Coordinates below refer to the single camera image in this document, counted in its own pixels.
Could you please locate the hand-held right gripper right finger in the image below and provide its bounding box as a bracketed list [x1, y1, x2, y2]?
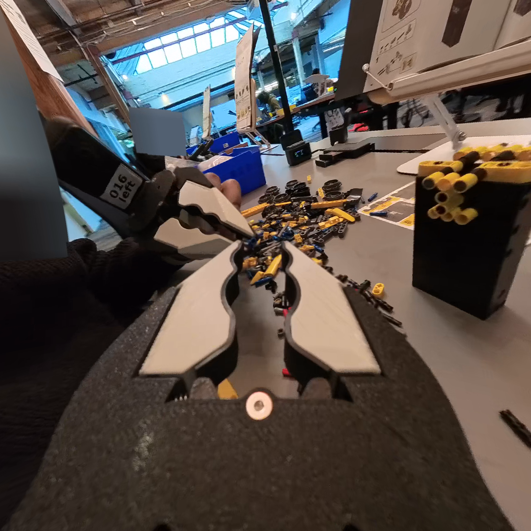
[283, 241, 382, 386]

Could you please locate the black axle rod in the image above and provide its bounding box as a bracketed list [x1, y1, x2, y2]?
[499, 408, 531, 449]

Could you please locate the black flat panel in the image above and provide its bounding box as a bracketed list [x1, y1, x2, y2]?
[334, 0, 384, 102]

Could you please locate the black metal pole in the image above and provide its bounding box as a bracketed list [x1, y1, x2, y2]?
[258, 0, 294, 137]

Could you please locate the black flat device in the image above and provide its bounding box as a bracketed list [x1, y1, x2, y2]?
[315, 139, 376, 168]

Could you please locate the black perforated block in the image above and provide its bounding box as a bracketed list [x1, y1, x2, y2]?
[413, 143, 531, 321]

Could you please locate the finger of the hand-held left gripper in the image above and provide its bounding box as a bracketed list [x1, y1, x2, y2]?
[178, 179, 255, 241]
[153, 218, 240, 261]

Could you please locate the person's left hand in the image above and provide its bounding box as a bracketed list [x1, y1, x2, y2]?
[205, 172, 243, 212]

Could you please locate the pile of black red pins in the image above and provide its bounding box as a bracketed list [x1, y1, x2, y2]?
[272, 274, 403, 378]

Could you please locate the yellow black sticker sheet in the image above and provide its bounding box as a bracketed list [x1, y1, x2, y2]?
[357, 183, 416, 231]

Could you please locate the pile of yellow black building pieces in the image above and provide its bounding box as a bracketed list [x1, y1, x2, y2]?
[241, 178, 388, 291]

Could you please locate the pale book stand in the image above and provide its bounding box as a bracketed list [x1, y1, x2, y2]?
[238, 124, 282, 155]

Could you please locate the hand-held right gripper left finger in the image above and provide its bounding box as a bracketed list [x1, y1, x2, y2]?
[138, 240, 244, 395]

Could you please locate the black upright holder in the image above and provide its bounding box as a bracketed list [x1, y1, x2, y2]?
[329, 110, 349, 145]

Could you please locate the black box with display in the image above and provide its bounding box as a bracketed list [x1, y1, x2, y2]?
[280, 133, 311, 166]

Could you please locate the instruction booklet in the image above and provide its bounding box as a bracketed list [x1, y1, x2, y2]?
[233, 23, 261, 133]
[363, 0, 531, 90]
[202, 85, 213, 139]

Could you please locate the blue plastic bin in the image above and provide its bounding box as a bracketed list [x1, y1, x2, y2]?
[186, 133, 241, 156]
[198, 145, 266, 196]

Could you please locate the white paper notice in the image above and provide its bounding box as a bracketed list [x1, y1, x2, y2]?
[0, 0, 64, 82]

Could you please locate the wooden beam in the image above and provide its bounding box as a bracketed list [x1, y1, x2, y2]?
[0, 0, 131, 137]

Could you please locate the white lamp base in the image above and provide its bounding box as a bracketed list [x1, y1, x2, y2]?
[362, 41, 531, 176]

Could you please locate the clear plastic bag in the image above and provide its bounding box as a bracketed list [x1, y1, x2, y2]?
[198, 153, 235, 171]

